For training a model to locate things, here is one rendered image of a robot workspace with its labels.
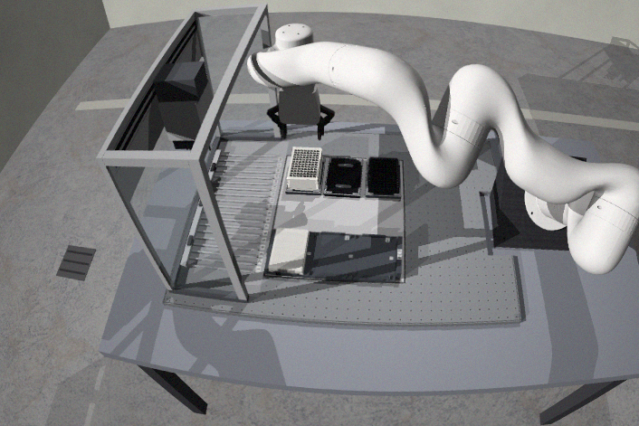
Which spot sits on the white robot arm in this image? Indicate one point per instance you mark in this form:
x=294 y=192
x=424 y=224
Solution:
x=477 y=100

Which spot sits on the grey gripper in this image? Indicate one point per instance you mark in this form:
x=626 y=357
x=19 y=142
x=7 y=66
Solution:
x=300 y=109

